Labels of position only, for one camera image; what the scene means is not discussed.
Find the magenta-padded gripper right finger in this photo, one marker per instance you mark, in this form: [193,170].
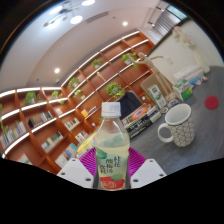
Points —
[150,171]

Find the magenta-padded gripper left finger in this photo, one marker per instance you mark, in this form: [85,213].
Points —
[75,171]

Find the clear drink bottle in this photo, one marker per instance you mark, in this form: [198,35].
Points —
[111,146]

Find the white mug with triangle pattern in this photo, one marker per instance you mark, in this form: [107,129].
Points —
[181,131]

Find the stack of dark books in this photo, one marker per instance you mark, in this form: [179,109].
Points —
[141,120]

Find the dark office chair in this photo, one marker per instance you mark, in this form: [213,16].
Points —
[130,103]

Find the brown wooden shelf unit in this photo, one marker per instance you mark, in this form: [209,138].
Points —
[96,100]

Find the tall green and white carton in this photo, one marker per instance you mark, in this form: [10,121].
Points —
[156,96]

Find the tan chair back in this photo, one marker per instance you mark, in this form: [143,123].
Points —
[148,85]

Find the green and white box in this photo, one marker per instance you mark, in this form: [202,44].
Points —
[183,90]

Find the flat round red coaster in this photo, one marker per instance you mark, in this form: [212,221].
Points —
[211,102]

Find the round recessed ceiling light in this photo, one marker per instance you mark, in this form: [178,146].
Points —
[125,23]
[57,70]

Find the grey curtain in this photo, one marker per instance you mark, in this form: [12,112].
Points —
[168,21]

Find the branched ceiling lamp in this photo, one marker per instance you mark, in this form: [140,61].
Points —
[76,19]

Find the ceiling air vent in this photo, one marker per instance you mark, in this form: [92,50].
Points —
[97,17]

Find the window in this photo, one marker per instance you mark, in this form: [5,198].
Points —
[176,12]

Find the white wall switch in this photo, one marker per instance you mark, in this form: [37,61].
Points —
[170,60]

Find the black ceiling track light rail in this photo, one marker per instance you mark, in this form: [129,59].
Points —
[159,8]

